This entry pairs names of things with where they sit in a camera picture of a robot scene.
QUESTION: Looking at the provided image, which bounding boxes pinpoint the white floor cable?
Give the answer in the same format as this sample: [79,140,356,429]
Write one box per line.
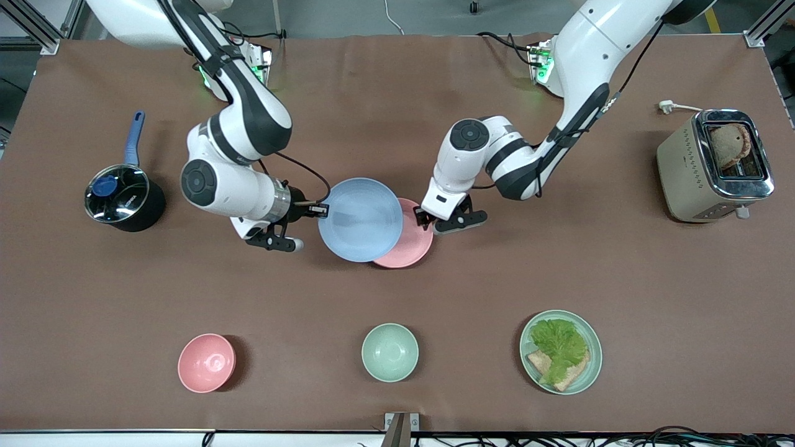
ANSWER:
[383,0,406,36]

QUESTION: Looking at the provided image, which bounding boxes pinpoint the beige chrome toaster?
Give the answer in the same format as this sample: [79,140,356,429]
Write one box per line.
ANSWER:
[656,109,776,224]

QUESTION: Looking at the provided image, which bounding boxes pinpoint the bread slice on plate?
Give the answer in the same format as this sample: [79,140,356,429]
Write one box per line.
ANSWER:
[526,348,591,392]

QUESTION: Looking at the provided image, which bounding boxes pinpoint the green bowl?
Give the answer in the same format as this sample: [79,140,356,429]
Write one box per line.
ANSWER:
[361,323,420,383]

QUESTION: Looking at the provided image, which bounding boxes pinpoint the dark saucepan with blue handle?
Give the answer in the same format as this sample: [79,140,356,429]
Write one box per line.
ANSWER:
[84,111,167,233]

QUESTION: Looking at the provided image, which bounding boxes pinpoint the metal table edge bracket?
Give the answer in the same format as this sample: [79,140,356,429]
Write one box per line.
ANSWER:
[383,412,420,447]

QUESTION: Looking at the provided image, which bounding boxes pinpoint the black cable bundle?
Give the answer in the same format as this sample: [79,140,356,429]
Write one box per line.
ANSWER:
[357,425,795,447]

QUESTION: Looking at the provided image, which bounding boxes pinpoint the light blue plate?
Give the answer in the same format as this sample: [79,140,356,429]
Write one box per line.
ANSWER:
[317,177,404,263]

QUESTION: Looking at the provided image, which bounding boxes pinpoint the pink bowl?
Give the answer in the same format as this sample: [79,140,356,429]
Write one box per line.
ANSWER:
[178,333,237,394]

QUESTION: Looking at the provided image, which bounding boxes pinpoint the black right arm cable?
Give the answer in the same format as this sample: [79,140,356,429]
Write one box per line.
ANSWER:
[258,151,332,205]

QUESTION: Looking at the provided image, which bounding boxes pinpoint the brown toast slice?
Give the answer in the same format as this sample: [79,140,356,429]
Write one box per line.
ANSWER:
[709,122,753,172]

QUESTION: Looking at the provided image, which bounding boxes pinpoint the green lettuce leaf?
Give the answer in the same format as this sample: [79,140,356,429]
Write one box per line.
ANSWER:
[529,318,590,386]

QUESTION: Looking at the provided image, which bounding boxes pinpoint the glass lid with blue knob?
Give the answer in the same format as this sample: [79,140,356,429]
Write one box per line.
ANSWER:
[84,164,151,224]

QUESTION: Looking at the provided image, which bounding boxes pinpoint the black base power cable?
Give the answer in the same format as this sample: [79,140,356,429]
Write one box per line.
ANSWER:
[476,31,538,66]
[220,22,288,43]

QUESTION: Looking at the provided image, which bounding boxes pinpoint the brown table cover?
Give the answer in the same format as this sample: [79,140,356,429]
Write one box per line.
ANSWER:
[0,32,795,434]

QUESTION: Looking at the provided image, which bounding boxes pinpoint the aluminium frame profile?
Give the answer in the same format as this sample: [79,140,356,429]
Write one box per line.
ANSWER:
[742,0,795,49]
[0,0,84,55]

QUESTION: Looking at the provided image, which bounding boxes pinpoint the green plate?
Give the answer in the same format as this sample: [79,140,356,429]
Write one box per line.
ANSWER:
[519,309,604,396]

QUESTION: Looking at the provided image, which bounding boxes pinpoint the pink plate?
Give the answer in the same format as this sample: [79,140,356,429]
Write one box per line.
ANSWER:
[372,197,435,269]

